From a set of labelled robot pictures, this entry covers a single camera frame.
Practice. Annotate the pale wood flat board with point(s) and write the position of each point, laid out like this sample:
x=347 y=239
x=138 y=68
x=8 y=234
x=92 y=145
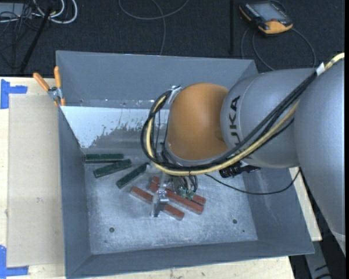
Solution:
x=32 y=170

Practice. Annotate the dark green flat block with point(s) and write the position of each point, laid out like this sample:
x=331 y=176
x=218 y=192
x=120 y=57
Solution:
x=104 y=157
x=113 y=168
x=132 y=175

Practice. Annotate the grey metal bin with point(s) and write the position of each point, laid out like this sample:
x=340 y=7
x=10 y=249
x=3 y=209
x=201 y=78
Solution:
x=174 y=237

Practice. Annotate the red-brown flat block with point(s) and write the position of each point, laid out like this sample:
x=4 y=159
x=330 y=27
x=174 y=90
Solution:
x=199 y=198
x=142 y=195
x=178 y=200

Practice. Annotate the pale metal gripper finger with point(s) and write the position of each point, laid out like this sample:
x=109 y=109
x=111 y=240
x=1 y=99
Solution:
x=155 y=208
x=163 y=203

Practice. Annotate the black cylinder on white bracket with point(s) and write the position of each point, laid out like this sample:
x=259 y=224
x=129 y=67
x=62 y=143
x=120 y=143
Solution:
x=232 y=171

